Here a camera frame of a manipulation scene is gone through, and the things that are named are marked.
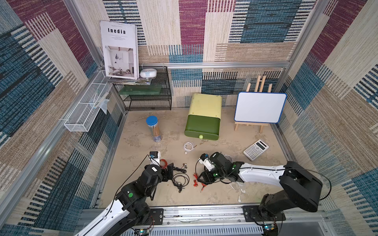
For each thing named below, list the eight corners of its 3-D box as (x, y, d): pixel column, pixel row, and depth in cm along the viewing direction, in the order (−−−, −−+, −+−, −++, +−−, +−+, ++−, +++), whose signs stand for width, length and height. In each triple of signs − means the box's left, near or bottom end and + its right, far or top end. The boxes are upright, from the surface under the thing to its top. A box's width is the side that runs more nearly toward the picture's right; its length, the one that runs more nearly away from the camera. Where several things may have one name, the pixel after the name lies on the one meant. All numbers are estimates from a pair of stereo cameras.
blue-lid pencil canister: (152, 142, 103) (144, 124, 87) (153, 134, 107) (147, 115, 92) (161, 142, 103) (155, 124, 87) (162, 134, 107) (157, 115, 92)
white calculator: (252, 161, 94) (253, 160, 92) (243, 152, 98) (243, 151, 96) (268, 148, 100) (269, 146, 98) (259, 140, 104) (260, 138, 102)
